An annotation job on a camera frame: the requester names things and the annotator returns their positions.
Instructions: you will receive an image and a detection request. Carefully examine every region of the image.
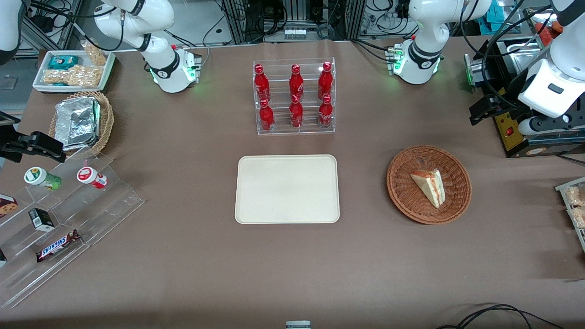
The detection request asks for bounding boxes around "red cola bottle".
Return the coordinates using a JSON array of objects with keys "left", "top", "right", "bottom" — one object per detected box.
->
[
  {"left": 289, "top": 94, "right": 304, "bottom": 129},
  {"left": 318, "top": 62, "right": 333, "bottom": 97},
  {"left": 254, "top": 64, "right": 271, "bottom": 103},
  {"left": 289, "top": 64, "right": 304, "bottom": 99},
  {"left": 319, "top": 94, "right": 334, "bottom": 129},
  {"left": 259, "top": 99, "right": 275, "bottom": 133}
]

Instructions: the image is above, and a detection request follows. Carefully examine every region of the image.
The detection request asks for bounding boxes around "shiny metal pan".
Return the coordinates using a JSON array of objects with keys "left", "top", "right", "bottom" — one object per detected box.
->
[{"left": 495, "top": 40, "right": 556, "bottom": 74}]

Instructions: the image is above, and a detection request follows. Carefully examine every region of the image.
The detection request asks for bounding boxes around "brown wicker basket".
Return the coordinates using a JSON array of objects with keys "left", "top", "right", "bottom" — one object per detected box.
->
[{"left": 387, "top": 145, "right": 472, "bottom": 225}]

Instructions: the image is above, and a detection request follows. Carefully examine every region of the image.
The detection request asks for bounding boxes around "small clear nut bag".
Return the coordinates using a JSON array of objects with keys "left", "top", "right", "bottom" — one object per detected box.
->
[{"left": 81, "top": 40, "right": 108, "bottom": 66}]

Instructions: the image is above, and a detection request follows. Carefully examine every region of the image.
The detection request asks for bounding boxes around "red lidded cup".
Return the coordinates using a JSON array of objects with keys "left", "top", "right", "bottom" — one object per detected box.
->
[{"left": 76, "top": 166, "right": 109, "bottom": 190}]

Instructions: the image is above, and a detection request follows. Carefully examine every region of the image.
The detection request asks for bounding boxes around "silver foil package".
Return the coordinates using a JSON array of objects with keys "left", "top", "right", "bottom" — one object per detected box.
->
[{"left": 54, "top": 96, "right": 101, "bottom": 152}]

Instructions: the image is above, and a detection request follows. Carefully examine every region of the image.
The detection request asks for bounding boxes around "green lidded cup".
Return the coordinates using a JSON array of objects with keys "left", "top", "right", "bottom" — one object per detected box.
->
[{"left": 24, "top": 166, "right": 63, "bottom": 191}]

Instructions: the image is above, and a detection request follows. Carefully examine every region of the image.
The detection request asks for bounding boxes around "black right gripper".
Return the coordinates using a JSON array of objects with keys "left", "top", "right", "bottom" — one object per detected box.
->
[{"left": 0, "top": 130, "right": 67, "bottom": 164}]

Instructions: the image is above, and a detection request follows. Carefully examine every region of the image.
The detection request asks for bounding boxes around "tray with pastries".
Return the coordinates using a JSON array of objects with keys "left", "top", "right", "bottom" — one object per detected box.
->
[{"left": 555, "top": 176, "right": 585, "bottom": 253}]

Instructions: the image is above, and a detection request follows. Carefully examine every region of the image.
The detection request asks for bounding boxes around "clear acrylic stepped display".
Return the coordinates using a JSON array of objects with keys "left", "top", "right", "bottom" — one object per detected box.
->
[{"left": 0, "top": 146, "right": 146, "bottom": 309}]

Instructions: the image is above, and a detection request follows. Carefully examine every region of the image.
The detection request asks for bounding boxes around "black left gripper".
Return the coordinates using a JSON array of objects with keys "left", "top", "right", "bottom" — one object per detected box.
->
[{"left": 469, "top": 93, "right": 527, "bottom": 126}]

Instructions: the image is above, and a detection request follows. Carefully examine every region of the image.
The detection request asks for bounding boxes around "clear acrylic bottle rack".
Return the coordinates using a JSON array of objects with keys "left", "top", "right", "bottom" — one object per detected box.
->
[{"left": 253, "top": 57, "right": 336, "bottom": 136}]

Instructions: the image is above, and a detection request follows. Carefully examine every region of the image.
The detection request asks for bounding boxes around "small black box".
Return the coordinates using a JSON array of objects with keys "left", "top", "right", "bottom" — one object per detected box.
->
[{"left": 28, "top": 207, "right": 56, "bottom": 232}]

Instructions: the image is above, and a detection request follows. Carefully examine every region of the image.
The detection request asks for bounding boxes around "cream plastic tray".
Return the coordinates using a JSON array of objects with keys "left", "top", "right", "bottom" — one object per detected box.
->
[{"left": 234, "top": 154, "right": 340, "bottom": 224}]

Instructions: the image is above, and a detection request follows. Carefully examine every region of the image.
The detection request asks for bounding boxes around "Snickers chocolate bar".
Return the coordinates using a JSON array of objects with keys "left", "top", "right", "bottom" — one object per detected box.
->
[{"left": 36, "top": 229, "right": 82, "bottom": 263}]

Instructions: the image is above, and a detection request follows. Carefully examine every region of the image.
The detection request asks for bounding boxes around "large clear nut bag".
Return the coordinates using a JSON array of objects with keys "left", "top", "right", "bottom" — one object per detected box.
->
[{"left": 42, "top": 65, "right": 102, "bottom": 88}]

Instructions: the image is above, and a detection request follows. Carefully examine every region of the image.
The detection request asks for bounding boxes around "black machine with yellow panel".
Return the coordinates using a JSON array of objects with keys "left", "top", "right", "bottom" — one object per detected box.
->
[{"left": 465, "top": 36, "right": 585, "bottom": 159}]

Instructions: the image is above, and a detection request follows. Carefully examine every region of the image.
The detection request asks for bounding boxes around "triangle sandwich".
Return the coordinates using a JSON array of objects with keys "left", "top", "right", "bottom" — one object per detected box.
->
[{"left": 409, "top": 168, "right": 446, "bottom": 209}]

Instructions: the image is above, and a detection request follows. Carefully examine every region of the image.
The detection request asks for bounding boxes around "teal snack packet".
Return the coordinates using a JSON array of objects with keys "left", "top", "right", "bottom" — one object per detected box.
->
[{"left": 48, "top": 55, "right": 79, "bottom": 70}]

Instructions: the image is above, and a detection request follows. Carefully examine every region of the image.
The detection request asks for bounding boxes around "white rectangular snack tray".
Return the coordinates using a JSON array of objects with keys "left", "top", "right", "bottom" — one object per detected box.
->
[{"left": 32, "top": 50, "right": 117, "bottom": 94}]

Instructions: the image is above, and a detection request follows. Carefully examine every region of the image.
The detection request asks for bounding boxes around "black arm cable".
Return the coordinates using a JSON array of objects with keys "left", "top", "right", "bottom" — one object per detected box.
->
[{"left": 459, "top": 0, "right": 553, "bottom": 112}]

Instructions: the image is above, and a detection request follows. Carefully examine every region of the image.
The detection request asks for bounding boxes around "light tan wicker basket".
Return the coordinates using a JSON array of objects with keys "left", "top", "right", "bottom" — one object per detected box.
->
[{"left": 48, "top": 90, "right": 115, "bottom": 159}]

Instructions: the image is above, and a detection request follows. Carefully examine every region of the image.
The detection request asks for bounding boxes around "brown cookie box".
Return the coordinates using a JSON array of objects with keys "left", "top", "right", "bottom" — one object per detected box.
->
[{"left": 0, "top": 194, "right": 19, "bottom": 219}]

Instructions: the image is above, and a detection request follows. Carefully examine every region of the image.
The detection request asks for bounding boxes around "black floor cable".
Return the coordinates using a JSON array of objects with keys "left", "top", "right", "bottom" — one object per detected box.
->
[{"left": 436, "top": 303, "right": 565, "bottom": 329}]

